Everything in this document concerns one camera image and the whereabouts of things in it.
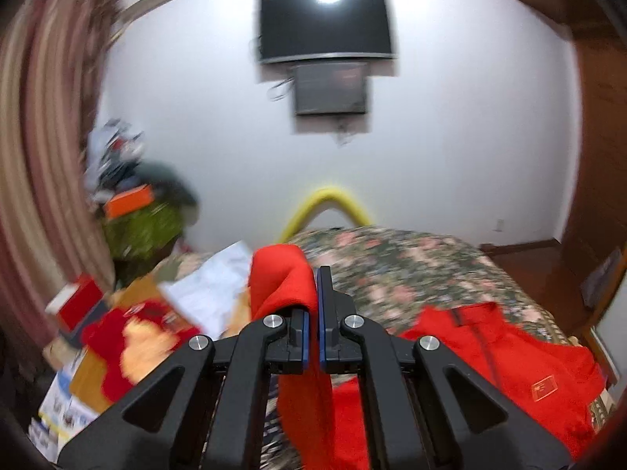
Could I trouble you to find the wall-mounted black television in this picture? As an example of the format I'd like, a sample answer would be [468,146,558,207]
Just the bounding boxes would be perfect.
[258,0,394,64]

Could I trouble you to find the striped pink curtain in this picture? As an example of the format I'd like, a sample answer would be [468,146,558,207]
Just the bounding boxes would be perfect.
[1,0,117,352]

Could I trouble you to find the yellow curved bed frame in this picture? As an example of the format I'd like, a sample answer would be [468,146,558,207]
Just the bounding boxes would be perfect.
[277,187,373,243]

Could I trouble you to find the red and cream plush toy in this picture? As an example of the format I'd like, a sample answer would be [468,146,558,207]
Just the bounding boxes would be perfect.
[82,298,200,402]

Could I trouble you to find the brown wooden wardrobe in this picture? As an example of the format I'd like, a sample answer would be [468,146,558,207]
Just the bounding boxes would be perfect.
[498,0,627,339]

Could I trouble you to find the red zip jacket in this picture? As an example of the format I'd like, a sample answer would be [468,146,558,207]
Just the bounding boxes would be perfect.
[249,244,605,469]

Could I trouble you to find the white paper sheet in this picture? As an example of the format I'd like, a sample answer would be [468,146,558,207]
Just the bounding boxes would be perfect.
[153,241,252,341]

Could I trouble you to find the floral green bedspread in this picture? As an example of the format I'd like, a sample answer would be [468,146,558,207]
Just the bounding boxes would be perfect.
[151,226,613,470]

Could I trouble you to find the green patterned cloth pile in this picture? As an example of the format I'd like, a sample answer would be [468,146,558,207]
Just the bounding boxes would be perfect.
[102,202,183,261]

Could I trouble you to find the red and white box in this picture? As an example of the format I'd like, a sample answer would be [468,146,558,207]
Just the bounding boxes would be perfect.
[45,274,103,332]

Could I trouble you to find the dark green cushion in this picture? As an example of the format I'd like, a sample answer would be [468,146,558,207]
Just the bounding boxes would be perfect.
[134,161,200,226]

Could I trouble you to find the dark framed wall panel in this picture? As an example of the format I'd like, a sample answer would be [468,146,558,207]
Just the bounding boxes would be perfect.
[292,61,369,117]

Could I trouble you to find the orange box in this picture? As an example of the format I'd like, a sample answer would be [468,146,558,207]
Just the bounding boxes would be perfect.
[104,184,154,220]

